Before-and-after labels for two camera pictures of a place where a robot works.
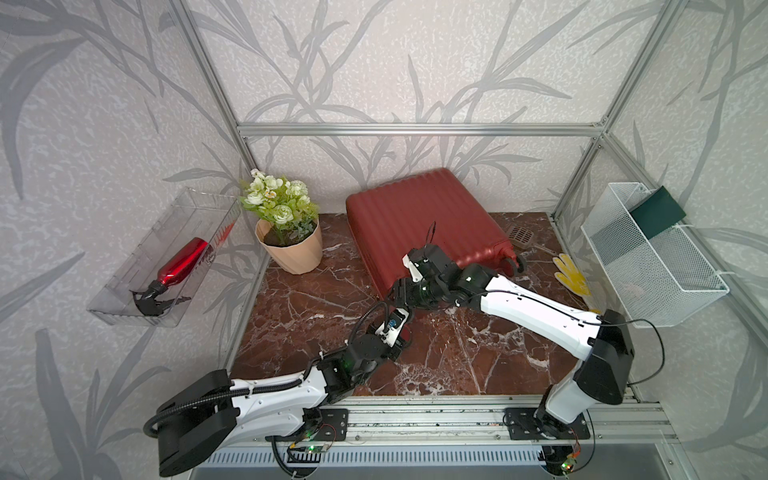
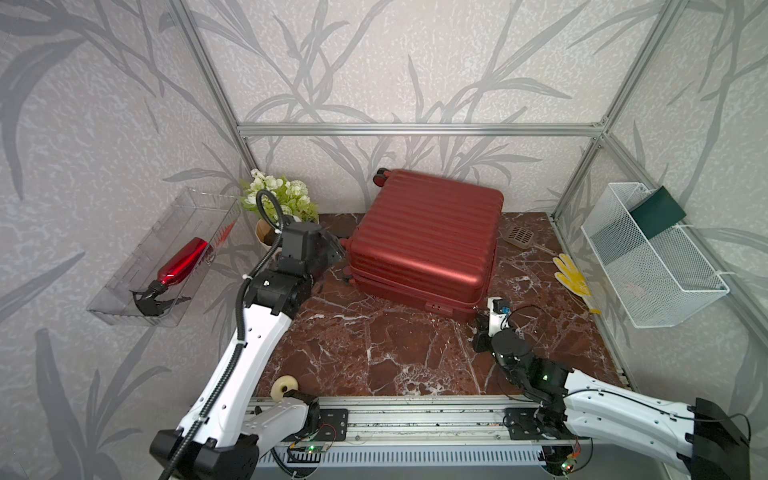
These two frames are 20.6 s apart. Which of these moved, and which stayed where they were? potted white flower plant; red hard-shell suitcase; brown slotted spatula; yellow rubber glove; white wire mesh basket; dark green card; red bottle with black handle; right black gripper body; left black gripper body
Moved: right black gripper body; red hard-shell suitcase; left black gripper body
Stayed: brown slotted spatula; potted white flower plant; white wire mesh basket; yellow rubber glove; red bottle with black handle; dark green card
